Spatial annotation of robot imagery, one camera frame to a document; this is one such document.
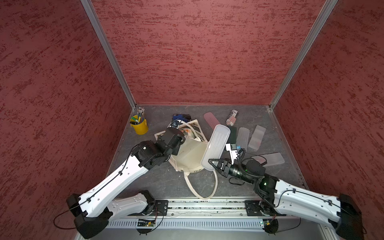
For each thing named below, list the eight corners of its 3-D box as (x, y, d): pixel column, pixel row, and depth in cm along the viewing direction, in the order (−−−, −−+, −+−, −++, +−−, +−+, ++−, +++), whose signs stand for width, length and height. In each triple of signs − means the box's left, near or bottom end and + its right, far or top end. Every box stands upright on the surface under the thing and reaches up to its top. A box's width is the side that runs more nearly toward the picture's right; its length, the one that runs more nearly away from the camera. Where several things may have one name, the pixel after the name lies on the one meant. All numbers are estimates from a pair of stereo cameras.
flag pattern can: (224, 124, 111) (225, 121, 108) (230, 112, 120) (231, 108, 117) (232, 127, 110) (233, 124, 107) (238, 114, 118) (239, 111, 115)
